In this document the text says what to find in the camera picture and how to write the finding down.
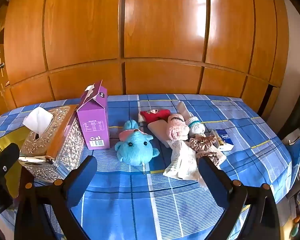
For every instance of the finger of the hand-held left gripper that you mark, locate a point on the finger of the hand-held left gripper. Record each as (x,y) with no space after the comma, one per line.
(5,158)

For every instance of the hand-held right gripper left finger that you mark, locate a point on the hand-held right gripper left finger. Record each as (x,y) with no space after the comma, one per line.
(83,177)

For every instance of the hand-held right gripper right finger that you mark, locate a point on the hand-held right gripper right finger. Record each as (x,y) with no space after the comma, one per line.
(212,180)

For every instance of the gold metal tray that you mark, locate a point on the gold metal tray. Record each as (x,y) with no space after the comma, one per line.
(7,137)

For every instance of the cream cloth bag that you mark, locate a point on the cream cloth bag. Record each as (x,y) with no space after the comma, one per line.
(182,162)

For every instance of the brown satin scrunchie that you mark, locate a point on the brown satin scrunchie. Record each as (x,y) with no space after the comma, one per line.
(202,143)

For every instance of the small tissue packet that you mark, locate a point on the small tissue packet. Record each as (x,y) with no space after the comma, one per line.
(225,138)

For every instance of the white socks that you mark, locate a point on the white socks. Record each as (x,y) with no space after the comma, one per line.
(196,127)

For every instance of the pink towel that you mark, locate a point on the pink towel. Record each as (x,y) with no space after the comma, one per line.
(176,130)

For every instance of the blue plush toy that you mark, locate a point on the blue plush toy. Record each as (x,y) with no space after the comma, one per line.
(137,147)

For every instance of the white wedge sponge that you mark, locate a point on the white wedge sponge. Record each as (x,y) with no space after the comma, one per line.
(158,131)

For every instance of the small red and white plush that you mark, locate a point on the small red and white plush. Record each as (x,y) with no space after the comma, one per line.
(155,116)

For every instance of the ornate silver tissue box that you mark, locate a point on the ornate silver tissue box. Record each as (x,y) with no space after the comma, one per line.
(62,145)

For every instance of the blue plaid bed sheet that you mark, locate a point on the blue plaid bed sheet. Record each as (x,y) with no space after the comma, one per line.
(130,195)

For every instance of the white tissue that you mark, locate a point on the white tissue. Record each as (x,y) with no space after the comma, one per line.
(37,120)

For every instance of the purple carton box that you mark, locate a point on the purple carton box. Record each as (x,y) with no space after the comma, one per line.
(93,120)

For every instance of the black chair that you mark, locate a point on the black chair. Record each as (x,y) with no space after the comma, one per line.
(297,105)

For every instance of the wooden wardrobe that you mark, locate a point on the wooden wardrobe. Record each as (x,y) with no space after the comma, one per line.
(165,30)

